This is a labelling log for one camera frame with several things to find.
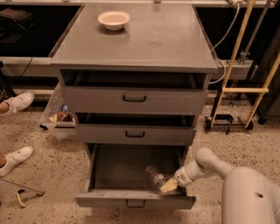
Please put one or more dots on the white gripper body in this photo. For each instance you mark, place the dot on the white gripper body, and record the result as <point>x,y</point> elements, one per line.
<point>181,176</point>

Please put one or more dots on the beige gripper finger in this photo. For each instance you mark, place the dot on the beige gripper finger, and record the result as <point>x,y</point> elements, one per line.
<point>168,186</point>

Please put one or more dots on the clear plastic water bottle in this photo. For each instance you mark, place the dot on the clear plastic water bottle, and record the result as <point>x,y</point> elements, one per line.
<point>156,176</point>

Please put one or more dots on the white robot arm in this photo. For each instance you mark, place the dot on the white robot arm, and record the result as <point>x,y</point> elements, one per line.
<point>248,197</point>

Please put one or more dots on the grey bottom drawer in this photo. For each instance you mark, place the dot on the grey bottom drawer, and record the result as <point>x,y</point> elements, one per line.
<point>118,178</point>

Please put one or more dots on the grey drawer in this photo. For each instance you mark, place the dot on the grey drawer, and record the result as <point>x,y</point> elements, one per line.
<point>118,178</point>
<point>135,129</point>
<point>127,92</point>

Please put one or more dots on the grey middle drawer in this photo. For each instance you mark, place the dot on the grey middle drawer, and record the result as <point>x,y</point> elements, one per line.
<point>135,129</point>

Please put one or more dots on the grey drawer cabinet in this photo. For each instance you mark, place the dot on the grey drawer cabinet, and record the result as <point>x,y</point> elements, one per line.
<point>158,38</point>

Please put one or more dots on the grey top drawer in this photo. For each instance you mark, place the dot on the grey top drawer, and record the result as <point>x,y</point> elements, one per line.
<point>127,92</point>

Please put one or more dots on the clear plastic trash bin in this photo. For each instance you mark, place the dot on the clear plastic trash bin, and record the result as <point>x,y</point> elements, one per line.
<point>57,118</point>

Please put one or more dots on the grey metal rod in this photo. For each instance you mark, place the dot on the grey metal rod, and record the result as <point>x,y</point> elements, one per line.
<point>19,186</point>

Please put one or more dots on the yellow black hand tool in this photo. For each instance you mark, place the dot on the yellow black hand tool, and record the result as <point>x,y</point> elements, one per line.
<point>20,192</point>

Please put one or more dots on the white sneaker lower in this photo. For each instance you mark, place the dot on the white sneaker lower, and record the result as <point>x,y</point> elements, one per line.
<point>15,158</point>

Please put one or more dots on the white sneaker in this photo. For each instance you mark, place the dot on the white sneaker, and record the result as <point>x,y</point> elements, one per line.
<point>15,158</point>
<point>17,103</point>

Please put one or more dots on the white paper bowl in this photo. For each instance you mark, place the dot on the white paper bowl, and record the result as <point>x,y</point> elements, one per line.
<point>114,20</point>

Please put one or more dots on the white sneaker upper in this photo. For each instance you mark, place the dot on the white sneaker upper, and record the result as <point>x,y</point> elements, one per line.
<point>17,103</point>

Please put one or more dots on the black box on shelf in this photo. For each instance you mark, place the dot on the black box on shelf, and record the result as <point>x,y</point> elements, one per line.
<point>16,20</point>

